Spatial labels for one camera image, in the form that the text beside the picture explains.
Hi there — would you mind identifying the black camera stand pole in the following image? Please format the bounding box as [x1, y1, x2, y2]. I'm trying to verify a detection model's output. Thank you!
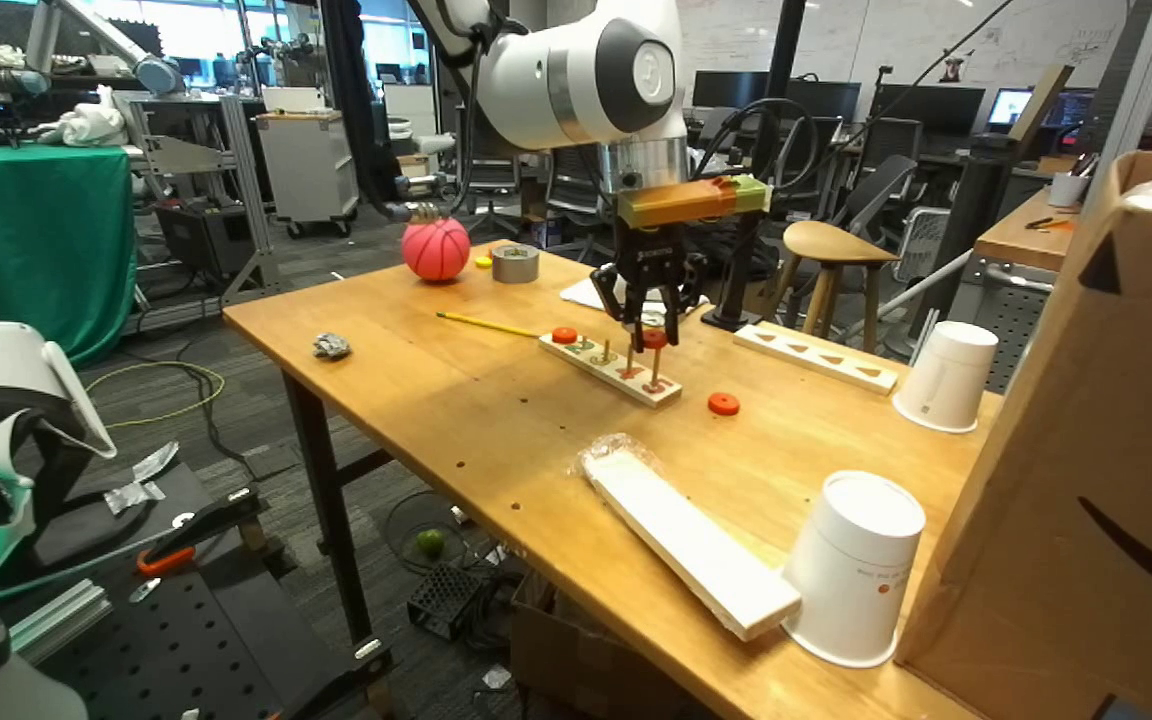
[704, 0, 809, 331]

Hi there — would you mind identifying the white paper cup far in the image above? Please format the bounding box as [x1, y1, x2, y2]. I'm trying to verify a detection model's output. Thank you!
[890, 320, 999, 432]

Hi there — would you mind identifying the green cloth covered table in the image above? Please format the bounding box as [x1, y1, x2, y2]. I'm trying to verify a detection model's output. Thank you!
[0, 144, 137, 363]

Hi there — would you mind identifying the wooden round stool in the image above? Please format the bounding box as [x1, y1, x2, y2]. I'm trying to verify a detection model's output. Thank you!
[773, 219, 890, 353]

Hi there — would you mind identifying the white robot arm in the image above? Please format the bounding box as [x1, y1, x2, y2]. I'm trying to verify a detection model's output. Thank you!
[407, 0, 689, 206]

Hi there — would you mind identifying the large cardboard box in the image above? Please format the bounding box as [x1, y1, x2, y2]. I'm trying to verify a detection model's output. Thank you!
[896, 151, 1152, 720]

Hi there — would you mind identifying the orange round block stack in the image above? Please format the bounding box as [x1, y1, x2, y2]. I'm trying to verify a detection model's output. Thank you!
[552, 322, 579, 344]

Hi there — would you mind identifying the white paper cup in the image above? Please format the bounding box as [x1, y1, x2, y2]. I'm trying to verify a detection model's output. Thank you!
[890, 320, 999, 432]
[782, 471, 929, 666]

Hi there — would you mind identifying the small grey metal object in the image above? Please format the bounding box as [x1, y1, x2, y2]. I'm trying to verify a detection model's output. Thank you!
[312, 331, 353, 363]

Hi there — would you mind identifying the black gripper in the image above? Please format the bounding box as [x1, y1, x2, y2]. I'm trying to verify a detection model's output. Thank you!
[597, 225, 707, 339]

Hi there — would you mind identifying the wrist camera orange green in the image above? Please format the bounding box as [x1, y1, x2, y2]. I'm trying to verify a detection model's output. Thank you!
[616, 177, 766, 227]

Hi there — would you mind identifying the white paper cup near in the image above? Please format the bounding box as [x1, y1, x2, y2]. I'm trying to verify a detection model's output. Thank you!
[782, 471, 929, 666]

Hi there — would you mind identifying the white flat wooden board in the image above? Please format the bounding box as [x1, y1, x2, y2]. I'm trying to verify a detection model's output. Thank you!
[579, 441, 799, 640]

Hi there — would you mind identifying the pink rubber ball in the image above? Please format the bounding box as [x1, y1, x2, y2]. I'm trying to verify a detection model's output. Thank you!
[400, 216, 471, 285]

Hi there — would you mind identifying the white rolling cabinet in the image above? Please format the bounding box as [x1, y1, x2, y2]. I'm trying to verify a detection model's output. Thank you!
[254, 113, 360, 234]

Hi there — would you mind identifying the long wooden puzzle board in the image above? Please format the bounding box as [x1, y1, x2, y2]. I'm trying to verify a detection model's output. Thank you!
[735, 320, 900, 391]

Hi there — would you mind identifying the yellow pencil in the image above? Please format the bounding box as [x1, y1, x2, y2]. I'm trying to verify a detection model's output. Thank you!
[437, 312, 541, 339]

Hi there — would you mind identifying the white paper sheet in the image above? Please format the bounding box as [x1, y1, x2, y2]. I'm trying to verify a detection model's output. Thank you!
[559, 276, 713, 322]

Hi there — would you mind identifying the wooden peg board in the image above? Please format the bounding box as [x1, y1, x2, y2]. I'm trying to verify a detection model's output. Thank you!
[541, 331, 679, 404]

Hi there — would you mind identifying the grey tape roll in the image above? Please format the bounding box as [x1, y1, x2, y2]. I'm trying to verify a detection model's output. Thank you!
[488, 242, 541, 285]

